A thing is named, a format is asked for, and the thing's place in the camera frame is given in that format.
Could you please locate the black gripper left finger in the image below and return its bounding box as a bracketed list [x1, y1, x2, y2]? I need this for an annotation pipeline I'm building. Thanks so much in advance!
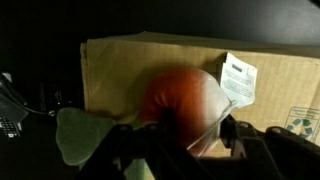
[159, 108, 178, 135]

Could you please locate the large cardboard box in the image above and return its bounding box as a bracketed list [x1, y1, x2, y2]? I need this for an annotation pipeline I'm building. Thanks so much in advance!
[79, 31, 320, 158]

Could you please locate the orange plush toy with tag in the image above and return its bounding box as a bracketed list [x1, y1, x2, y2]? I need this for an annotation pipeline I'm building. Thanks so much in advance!
[55, 52, 258, 180]

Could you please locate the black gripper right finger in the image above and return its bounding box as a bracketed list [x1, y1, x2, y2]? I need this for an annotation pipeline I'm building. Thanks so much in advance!
[219, 114, 240, 148]

